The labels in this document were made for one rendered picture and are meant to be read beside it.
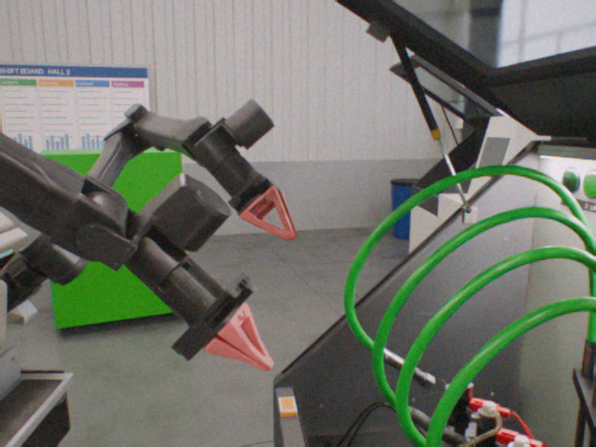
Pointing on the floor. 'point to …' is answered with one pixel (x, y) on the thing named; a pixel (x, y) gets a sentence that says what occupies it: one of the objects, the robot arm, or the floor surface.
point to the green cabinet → (154, 181)
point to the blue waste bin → (402, 189)
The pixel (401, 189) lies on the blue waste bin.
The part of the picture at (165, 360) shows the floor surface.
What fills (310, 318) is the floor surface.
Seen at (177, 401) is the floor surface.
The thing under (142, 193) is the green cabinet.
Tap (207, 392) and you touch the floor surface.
